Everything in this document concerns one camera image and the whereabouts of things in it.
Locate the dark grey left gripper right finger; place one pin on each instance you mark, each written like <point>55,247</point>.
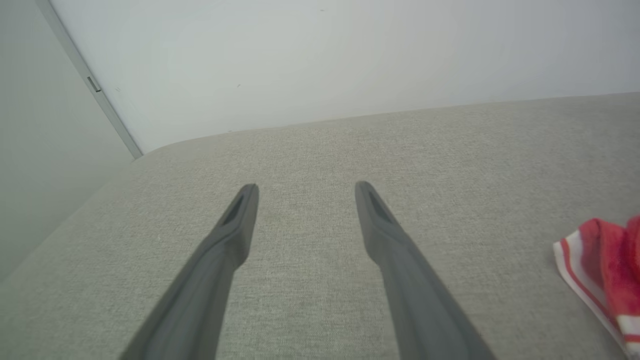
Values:
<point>415,290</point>

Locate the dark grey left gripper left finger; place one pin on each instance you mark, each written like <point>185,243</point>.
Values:
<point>205,285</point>

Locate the red garment with white-striped cuffs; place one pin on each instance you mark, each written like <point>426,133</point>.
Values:
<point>612,265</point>

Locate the small metal bracket on trim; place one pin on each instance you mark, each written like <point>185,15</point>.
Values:
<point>94,84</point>

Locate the grey metal wall trim strip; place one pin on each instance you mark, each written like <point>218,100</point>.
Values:
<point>87,75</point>

